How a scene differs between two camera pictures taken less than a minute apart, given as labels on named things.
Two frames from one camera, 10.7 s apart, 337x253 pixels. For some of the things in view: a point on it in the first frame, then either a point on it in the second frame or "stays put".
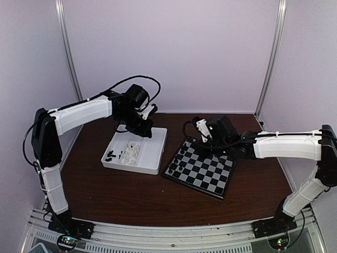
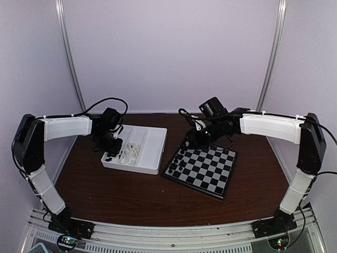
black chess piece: (177, 174) stays put
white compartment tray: (130, 151) stays put
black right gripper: (203, 154) to (196, 143)
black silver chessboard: (211, 173) stays put
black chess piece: (173, 166) stays put
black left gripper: (145, 132) to (115, 149)
